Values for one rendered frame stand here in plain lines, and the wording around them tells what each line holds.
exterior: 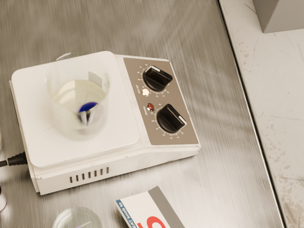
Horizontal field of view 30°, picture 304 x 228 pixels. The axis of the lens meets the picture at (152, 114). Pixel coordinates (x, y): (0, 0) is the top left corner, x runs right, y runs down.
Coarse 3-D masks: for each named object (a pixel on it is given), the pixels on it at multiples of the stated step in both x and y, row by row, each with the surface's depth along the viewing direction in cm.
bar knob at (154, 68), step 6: (150, 66) 67; (144, 72) 68; (150, 72) 67; (156, 72) 67; (162, 72) 67; (144, 78) 67; (150, 78) 68; (156, 78) 67; (162, 78) 67; (168, 78) 67; (150, 84) 67; (156, 84) 68; (162, 84) 68; (156, 90) 67
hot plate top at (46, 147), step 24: (24, 72) 63; (120, 72) 64; (24, 96) 62; (48, 96) 62; (120, 96) 63; (24, 120) 60; (48, 120) 61; (120, 120) 61; (48, 144) 60; (72, 144) 60; (96, 144) 60; (120, 144) 60
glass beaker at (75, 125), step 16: (64, 64) 56; (80, 64) 57; (96, 64) 56; (48, 80) 54; (64, 80) 59; (96, 80) 59; (64, 112) 54; (80, 112) 53; (96, 112) 55; (64, 128) 58; (80, 128) 57; (96, 128) 58
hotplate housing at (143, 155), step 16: (128, 80) 66; (176, 80) 71; (128, 96) 65; (16, 112) 63; (144, 128) 64; (144, 144) 63; (192, 144) 67; (16, 160) 64; (80, 160) 61; (96, 160) 61; (112, 160) 62; (128, 160) 63; (144, 160) 65; (160, 160) 66; (32, 176) 60; (48, 176) 60; (64, 176) 62; (80, 176) 63; (96, 176) 65; (112, 176) 67; (48, 192) 65
